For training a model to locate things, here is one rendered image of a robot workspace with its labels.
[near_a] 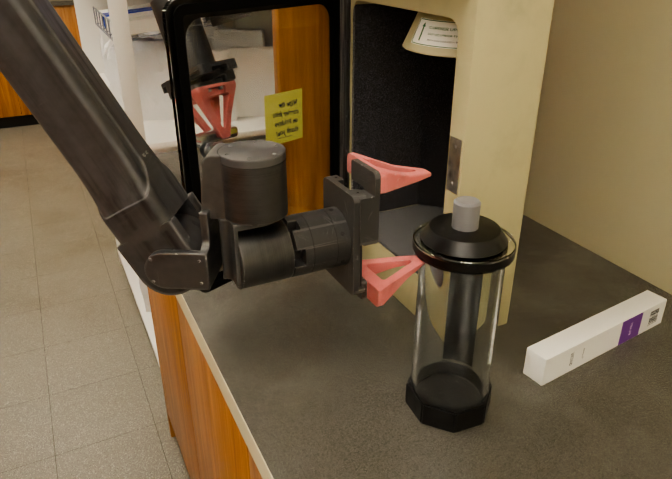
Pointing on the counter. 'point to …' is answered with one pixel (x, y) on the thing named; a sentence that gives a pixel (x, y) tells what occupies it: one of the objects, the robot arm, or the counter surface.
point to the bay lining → (400, 103)
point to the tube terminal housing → (480, 89)
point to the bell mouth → (432, 36)
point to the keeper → (453, 164)
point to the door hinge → (345, 79)
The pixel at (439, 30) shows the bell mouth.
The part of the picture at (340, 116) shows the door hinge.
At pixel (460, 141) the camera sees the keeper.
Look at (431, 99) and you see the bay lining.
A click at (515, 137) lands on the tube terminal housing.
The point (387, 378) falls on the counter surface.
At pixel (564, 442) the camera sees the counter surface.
